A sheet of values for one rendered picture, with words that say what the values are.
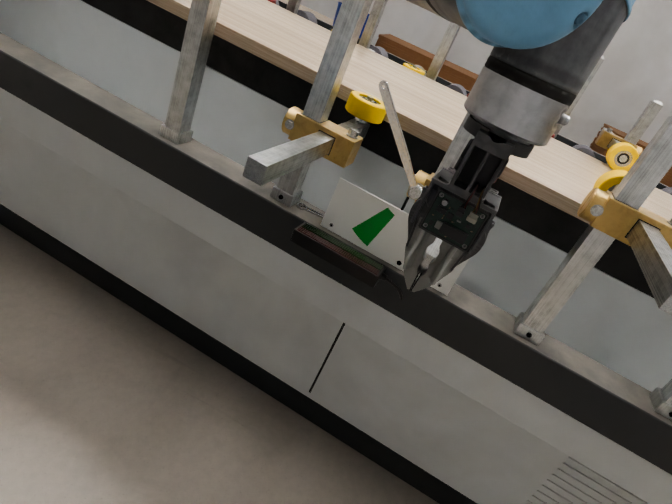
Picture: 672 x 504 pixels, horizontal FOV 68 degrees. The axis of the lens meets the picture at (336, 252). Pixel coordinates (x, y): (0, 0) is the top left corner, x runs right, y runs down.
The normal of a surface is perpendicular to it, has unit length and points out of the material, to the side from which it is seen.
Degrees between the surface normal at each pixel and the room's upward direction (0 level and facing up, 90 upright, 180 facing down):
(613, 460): 90
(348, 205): 90
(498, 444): 90
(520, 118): 89
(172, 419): 0
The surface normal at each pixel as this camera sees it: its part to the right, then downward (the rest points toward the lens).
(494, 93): -0.73, 0.04
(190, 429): 0.36, -0.80
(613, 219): -0.36, 0.35
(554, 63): -0.15, 0.43
